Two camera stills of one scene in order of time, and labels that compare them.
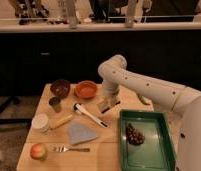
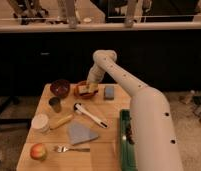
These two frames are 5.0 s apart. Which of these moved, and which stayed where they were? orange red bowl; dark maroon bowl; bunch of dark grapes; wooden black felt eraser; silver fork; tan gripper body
Moved: tan gripper body; wooden black felt eraser
Stayed: orange red bowl; silver fork; dark maroon bowl; bunch of dark grapes
